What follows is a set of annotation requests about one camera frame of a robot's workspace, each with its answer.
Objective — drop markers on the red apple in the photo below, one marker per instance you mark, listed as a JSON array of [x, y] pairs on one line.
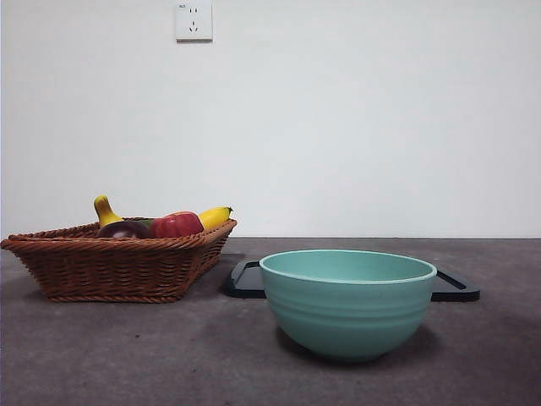
[[175, 226]]

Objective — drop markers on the green fruit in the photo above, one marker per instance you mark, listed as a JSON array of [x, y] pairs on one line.
[[145, 222]]

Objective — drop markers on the white wall socket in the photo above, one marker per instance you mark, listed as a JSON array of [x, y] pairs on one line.
[[193, 21]]

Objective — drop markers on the yellow banana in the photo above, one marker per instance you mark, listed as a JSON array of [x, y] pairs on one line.
[[105, 213]]

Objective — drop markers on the brown wicker basket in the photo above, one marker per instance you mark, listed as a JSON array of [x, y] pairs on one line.
[[110, 270]]

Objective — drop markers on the dark purple plum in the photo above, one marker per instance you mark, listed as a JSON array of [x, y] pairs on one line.
[[122, 229]]

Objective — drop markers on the black rectangular tray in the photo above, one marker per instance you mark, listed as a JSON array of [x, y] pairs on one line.
[[243, 281]]

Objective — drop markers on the teal ribbed bowl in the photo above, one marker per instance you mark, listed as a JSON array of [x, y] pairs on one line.
[[351, 317]]

